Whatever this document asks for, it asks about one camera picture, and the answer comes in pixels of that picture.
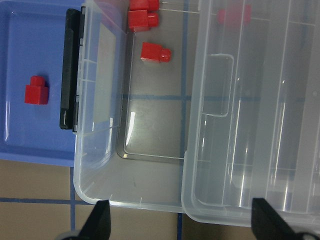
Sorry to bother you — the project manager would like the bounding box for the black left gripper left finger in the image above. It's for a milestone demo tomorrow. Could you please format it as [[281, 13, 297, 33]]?
[[77, 200, 111, 240]]

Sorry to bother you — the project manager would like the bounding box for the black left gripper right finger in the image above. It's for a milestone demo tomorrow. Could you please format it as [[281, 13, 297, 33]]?
[[251, 198, 300, 240]]

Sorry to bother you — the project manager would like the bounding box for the clear plastic box lid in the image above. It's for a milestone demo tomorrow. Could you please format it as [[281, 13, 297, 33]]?
[[181, 0, 320, 232]]

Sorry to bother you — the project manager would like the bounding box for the red block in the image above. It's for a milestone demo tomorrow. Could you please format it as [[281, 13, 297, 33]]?
[[216, 4, 252, 27], [140, 42, 172, 63], [129, 0, 160, 12], [24, 75, 49, 105], [127, 10, 159, 32]]

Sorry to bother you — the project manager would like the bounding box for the clear plastic storage box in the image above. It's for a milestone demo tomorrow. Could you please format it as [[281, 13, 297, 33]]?
[[73, 0, 199, 213]]

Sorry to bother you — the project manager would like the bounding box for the blue plastic tray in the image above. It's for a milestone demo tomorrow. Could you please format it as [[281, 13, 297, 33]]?
[[0, 0, 82, 167]]

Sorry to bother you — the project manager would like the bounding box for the black box latch handle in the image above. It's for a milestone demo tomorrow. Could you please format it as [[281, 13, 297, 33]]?
[[59, 8, 81, 130]]

